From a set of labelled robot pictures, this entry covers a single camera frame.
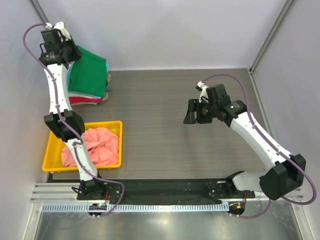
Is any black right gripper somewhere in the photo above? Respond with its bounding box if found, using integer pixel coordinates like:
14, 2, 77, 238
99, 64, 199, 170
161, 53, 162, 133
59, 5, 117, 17
183, 99, 218, 125

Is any green t shirt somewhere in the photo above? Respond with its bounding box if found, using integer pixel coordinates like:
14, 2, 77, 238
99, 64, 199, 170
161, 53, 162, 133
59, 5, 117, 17
68, 45, 107, 98

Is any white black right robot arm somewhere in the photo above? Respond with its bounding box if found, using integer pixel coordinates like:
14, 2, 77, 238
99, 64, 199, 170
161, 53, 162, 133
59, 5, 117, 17
183, 81, 306, 201

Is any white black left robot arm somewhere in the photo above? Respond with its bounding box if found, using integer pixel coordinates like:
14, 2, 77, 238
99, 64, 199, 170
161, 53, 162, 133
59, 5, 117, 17
39, 28, 106, 200

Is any light blue folded shirt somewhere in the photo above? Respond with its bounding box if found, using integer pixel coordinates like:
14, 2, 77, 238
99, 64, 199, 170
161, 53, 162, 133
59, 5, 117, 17
67, 63, 111, 93

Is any cream folded shirt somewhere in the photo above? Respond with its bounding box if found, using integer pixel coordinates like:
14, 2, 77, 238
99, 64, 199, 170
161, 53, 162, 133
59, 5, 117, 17
68, 92, 101, 99

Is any red folded shirt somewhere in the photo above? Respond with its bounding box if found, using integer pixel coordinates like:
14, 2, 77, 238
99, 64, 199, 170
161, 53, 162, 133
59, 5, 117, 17
69, 95, 108, 106

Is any tan folded shirt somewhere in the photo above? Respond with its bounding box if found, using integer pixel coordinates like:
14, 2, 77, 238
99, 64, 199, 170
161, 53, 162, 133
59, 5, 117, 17
69, 73, 111, 106

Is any pink t shirt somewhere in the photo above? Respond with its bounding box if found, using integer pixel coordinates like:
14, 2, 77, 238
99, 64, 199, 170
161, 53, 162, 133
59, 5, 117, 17
61, 127, 120, 167

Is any yellow plastic bin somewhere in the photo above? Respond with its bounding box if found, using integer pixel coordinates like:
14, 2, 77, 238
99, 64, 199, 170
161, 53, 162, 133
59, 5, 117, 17
42, 121, 123, 173

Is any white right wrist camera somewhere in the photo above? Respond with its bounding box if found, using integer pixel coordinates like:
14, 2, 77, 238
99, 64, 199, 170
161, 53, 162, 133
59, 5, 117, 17
195, 81, 209, 103

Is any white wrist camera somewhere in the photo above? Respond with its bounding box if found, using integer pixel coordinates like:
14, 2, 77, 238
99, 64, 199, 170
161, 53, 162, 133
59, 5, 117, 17
45, 21, 71, 41
195, 81, 209, 103

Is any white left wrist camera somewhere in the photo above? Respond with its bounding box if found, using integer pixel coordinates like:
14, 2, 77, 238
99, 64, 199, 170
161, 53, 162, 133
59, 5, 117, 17
45, 21, 71, 41

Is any left aluminium frame post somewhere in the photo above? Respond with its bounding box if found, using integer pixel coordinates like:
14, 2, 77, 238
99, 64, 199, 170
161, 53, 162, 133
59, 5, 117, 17
28, 0, 49, 24

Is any aluminium frame post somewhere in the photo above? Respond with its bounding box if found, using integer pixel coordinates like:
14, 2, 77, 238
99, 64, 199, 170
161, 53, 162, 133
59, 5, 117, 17
248, 0, 297, 75
28, 0, 49, 24

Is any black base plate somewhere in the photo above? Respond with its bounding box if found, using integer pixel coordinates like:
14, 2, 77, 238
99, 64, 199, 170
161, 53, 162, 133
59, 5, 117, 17
71, 178, 255, 205

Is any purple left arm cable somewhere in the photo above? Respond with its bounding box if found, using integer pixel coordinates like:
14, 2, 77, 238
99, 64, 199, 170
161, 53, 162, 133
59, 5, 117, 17
22, 22, 126, 218

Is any right aluminium frame post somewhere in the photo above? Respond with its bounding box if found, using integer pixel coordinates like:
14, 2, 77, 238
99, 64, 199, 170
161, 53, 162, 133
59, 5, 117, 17
248, 0, 297, 75

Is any white slotted cable duct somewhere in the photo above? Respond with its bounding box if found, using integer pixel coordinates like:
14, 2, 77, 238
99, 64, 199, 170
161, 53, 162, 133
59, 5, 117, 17
42, 202, 229, 214

